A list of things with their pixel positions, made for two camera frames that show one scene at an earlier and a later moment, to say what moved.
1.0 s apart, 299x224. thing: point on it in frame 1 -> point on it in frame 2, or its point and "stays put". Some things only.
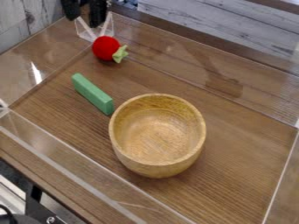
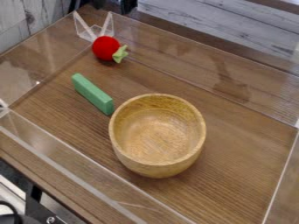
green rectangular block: [94, 94] stays put
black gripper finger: [98, 12] -> [127, 5]
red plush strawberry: [107, 47] stays put
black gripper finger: [71, 8] -> [98, 3]
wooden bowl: [156, 131] stays put
